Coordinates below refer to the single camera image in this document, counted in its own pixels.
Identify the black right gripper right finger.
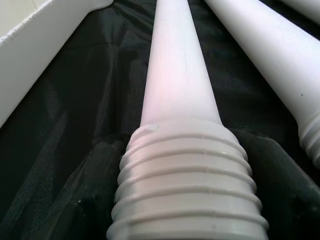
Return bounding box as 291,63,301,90
234,129,320,240

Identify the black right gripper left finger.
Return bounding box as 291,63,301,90
56,133,132,240

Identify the white plastic table top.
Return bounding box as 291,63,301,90
0,0,113,128

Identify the black table cloth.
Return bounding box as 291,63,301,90
0,0,320,240

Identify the white plastic table leg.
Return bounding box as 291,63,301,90
204,0,320,163
282,0,320,16
106,0,270,240

